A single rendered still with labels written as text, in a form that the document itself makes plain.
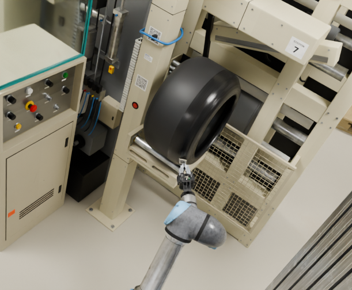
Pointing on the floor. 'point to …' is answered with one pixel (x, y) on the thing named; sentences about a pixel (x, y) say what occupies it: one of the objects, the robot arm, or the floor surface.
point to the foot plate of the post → (108, 217)
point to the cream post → (142, 98)
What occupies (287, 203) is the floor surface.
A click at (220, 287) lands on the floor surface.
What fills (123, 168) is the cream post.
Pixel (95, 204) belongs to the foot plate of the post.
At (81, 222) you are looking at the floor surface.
